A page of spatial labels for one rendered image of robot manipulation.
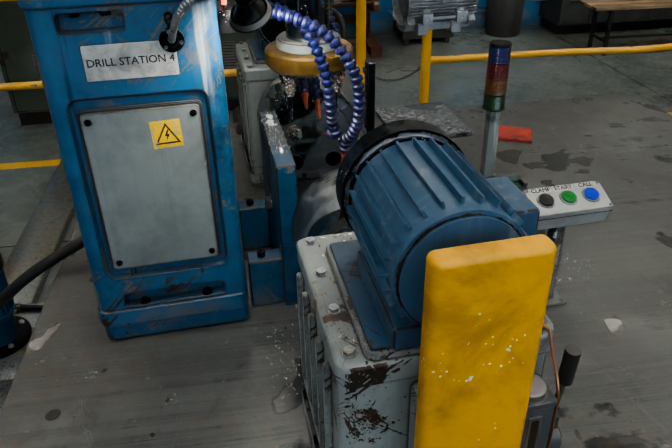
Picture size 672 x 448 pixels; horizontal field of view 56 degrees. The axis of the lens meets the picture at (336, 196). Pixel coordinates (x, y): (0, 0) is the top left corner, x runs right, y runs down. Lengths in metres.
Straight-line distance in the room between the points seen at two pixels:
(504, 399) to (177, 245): 0.73
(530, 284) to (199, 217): 0.74
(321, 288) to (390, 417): 0.19
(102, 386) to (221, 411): 0.25
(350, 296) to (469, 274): 0.26
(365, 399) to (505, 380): 0.18
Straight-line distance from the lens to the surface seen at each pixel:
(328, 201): 1.10
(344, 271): 0.88
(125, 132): 1.15
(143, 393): 1.28
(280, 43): 1.28
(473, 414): 0.75
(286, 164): 1.24
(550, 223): 1.32
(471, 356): 0.68
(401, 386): 0.81
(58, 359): 1.41
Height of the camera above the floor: 1.69
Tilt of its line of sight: 29 degrees down
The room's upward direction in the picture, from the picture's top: 1 degrees counter-clockwise
